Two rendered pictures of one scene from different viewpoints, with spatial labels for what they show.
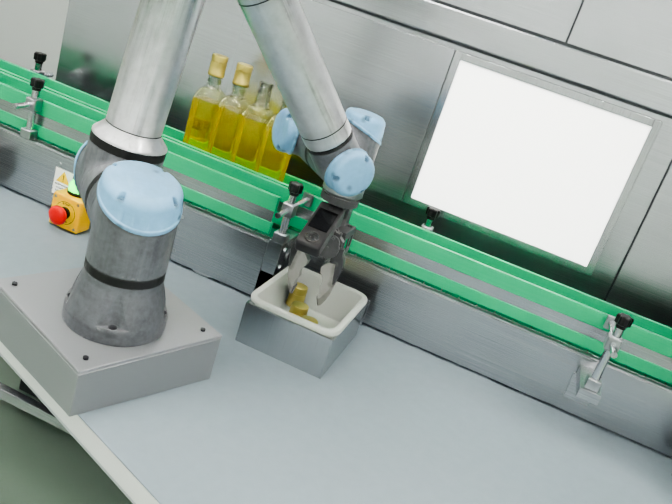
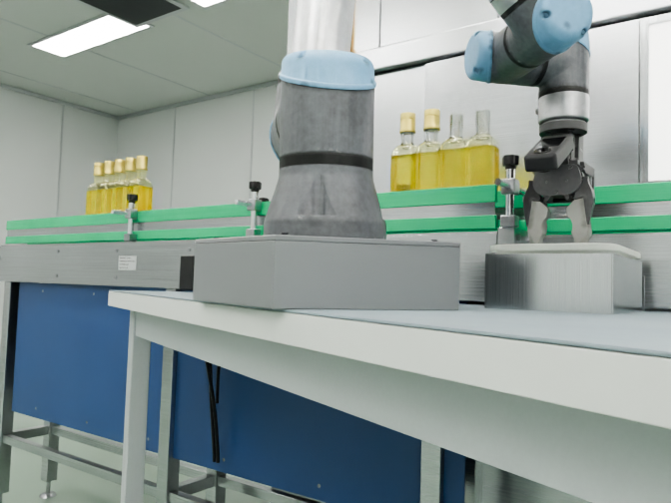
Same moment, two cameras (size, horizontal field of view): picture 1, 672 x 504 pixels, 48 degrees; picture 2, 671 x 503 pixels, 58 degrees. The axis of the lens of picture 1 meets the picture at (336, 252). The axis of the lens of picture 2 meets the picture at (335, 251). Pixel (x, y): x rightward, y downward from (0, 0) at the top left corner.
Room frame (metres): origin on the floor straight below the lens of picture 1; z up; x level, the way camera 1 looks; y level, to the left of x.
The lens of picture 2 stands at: (0.32, -0.02, 0.77)
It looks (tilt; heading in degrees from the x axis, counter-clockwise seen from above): 3 degrees up; 23
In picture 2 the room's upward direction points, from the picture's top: 2 degrees clockwise
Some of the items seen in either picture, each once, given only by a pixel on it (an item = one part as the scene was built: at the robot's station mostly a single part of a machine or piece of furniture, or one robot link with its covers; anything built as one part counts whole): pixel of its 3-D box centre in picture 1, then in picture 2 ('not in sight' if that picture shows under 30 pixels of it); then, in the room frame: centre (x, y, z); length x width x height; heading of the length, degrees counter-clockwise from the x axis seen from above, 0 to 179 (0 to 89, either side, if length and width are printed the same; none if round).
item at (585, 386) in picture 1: (599, 364); not in sight; (1.27, -0.52, 0.90); 0.17 x 0.05 x 0.23; 168
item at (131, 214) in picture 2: not in sight; (124, 217); (1.59, 1.15, 0.94); 0.07 x 0.04 x 0.13; 168
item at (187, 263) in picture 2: not in sight; (203, 273); (1.49, 0.82, 0.79); 0.08 x 0.08 x 0.08; 78
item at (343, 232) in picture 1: (332, 223); (563, 165); (1.32, 0.02, 0.98); 0.09 x 0.08 x 0.12; 166
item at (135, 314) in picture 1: (120, 289); (326, 200); (0.99, 0.28, 0.88); 0.15 x 0.15 x 0.10
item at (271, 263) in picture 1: (281, 251); (516, 249); (1.43, 0.10, 0.85); 0.09 x 0.04 x 0.07; 168
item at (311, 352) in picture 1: (309, 314); (571, 283); (1.31, 0.01, 0.79); 0.27 x 0.17 x 0.08; 168
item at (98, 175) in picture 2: not in sight; (97, 205); (1.84, 1.50, 1.02); 0.06 x 0.06 x 0.28; 78
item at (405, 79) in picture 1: (420, 124); (629, 107); (1.63, -0.09, 1.15); 0.90 x 0.03 x 0.34; 78
